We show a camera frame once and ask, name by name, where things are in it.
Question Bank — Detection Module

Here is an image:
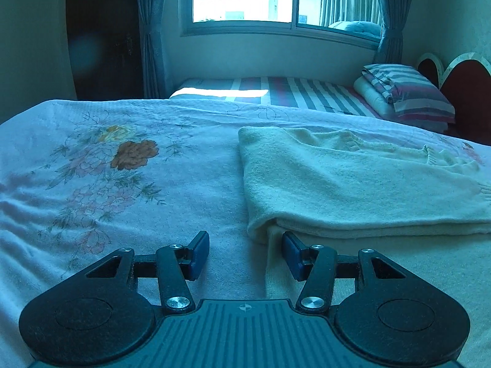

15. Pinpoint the floral pink blanket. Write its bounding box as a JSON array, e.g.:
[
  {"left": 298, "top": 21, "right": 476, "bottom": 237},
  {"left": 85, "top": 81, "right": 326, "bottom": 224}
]
[{"left": 0, "top": 99, "right": 491, "bottom": 368}]

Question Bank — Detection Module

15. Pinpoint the blue curtain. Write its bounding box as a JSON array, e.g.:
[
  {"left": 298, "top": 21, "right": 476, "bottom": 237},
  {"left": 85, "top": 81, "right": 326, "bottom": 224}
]
[
  {"left": 134, "top": 0, "right": 171, "bottom": 99},
  {"left": 372, "top": 0, "right": 407, "bottom": 65}
]

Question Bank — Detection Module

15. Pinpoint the striped pillow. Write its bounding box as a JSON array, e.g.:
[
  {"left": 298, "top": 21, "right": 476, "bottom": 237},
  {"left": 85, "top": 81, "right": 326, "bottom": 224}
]
[{"left": 361, "top": 63, "right": 456, "bottom": 124}]

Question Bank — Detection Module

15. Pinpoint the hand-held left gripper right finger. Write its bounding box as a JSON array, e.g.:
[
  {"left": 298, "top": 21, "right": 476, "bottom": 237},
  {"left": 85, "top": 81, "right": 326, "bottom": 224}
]
[{"left": 282, "top": 231, "right": 407, "bottom": 312}]

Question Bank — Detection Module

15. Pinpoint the dark wooden wardrobe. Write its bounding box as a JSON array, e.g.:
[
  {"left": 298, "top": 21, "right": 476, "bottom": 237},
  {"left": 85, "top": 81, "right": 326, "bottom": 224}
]
[{"left": 65, "top": 0, "right": 144, "bottom": 102}]

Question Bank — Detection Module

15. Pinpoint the red heart-shaped headboard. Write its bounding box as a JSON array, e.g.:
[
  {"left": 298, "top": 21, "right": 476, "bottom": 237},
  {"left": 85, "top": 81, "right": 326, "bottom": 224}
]
[{"left": 416, "top": 51, "right": 491, "bottom": 146}]

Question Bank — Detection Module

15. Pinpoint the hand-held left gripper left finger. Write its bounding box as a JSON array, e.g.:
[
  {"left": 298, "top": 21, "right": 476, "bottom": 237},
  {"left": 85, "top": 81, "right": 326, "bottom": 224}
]
[{"left": 86, "top": 231, "right": 211, "bottom": 315}]

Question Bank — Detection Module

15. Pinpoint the cream knit sweater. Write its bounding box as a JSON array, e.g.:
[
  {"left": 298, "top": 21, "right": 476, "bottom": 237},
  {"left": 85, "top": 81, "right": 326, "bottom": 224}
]
[{"left": 238, "top": 126, "right": 491, "bottom": 357}]

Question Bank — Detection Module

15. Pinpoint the folded white quilt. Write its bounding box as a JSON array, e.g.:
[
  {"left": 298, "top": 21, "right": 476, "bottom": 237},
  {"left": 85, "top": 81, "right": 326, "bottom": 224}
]
[{"left": 353, "top": 76, "right": 451, "bottom": 133}]

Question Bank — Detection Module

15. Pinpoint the striped bed sheet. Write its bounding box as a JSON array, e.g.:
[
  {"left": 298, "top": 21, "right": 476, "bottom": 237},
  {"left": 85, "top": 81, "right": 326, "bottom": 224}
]
[{"left": 169, "top": 76, "right": 384, "bottom": 119}]

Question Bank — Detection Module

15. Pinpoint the pillow on window sill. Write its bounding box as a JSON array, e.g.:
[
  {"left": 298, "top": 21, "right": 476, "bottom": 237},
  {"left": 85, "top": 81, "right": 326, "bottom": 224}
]
[{"left": 328, "top": 20, "right": 384, "bottom": 41}]

